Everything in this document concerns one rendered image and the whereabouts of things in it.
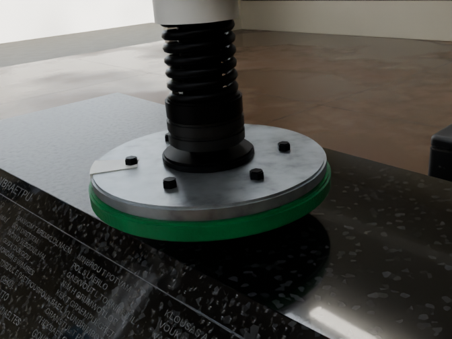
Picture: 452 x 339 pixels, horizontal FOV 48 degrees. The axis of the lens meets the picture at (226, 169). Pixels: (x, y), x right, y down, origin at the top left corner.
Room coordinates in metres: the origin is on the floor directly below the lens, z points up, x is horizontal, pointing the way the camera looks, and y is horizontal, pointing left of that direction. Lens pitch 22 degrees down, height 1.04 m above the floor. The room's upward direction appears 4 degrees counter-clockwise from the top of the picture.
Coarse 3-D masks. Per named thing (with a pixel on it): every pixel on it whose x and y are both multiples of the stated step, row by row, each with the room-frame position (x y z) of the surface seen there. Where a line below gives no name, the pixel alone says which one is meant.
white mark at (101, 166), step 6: (96, 162) 0.44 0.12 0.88; (102, 162) 0.44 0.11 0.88; (108, 162) 0.44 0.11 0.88; (114, 162) 0.44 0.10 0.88; (120, 162) 0.44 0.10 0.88; (96, 168) 0.42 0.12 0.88; (102, 168) 0.42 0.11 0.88; (108, 168) 0.42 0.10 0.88; (114, 168) 0.42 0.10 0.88; (120, 168) 0.42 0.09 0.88; (126, 168) 0.42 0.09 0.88; (90, 174) 0.41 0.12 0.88
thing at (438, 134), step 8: (448, 128) 0.88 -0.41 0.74; (432, 136) 0.86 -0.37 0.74; (440, 136) 0.84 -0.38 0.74; (448, 136) 0.84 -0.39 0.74; (432, 144) 0.85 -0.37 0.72; (440, 144) 0.84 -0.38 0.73; (448, 144) 0.83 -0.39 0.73; (432, 152) 0.85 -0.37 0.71; (440, 152) 0.84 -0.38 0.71; (448, 152) 0.83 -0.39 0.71; (432, 160) 0.85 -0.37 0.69; (440, 160) 0.84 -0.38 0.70; (448, 160) 0.83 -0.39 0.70; (432, 168) 0.84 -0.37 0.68; (440, 168) 0.84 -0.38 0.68; (448, 168) 0.82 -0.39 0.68; (432, 176) 0.84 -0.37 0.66; (440, 176) 0.83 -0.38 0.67; (448, 176) 0.82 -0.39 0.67
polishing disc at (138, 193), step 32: (256, 128) 0.51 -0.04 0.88; (160, 160) 0.44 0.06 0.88; (192, 160) 0.41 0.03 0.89; (224, 160) 0.40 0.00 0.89; (256, 160) 0.42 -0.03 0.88; (288, 160) 0.41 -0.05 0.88; (320, 160) 0.41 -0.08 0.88; (96, 192) 0.39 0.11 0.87; (128, 192) 0.37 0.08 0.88; (160, 192) 0.36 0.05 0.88; (192, 192) 0.36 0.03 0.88; (224, 192) 0.35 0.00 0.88; (256, 192) 0.35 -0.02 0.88; (288, 192) 0.35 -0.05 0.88; (320, 192) 0.37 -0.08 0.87; (128, 224) 0.35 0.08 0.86; (160, 224) 0.34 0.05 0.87; (192, 224) 0.33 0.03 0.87; (224, 224) 0.33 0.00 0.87; (256, 224) 0.33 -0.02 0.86
